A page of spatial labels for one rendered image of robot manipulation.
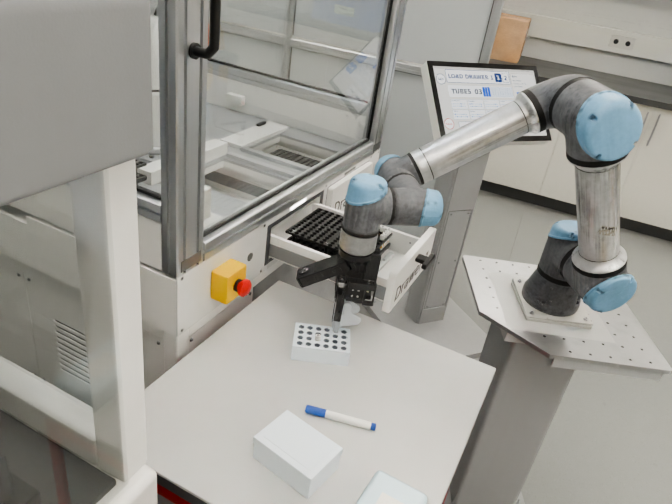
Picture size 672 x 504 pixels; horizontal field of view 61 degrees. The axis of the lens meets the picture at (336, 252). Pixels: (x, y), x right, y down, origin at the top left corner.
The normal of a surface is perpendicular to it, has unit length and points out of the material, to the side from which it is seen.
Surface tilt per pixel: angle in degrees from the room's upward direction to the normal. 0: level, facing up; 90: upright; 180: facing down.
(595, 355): 0
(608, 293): 100
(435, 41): 90
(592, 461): 0
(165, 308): 90
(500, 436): 90
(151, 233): 90
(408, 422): 0
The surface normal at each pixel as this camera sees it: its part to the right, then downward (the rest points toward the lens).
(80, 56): 0.88, 0.33
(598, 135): 0.14, 0.45
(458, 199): 0.40, 0.50
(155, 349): -0.45, 0.39
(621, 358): 0.14, -0.86
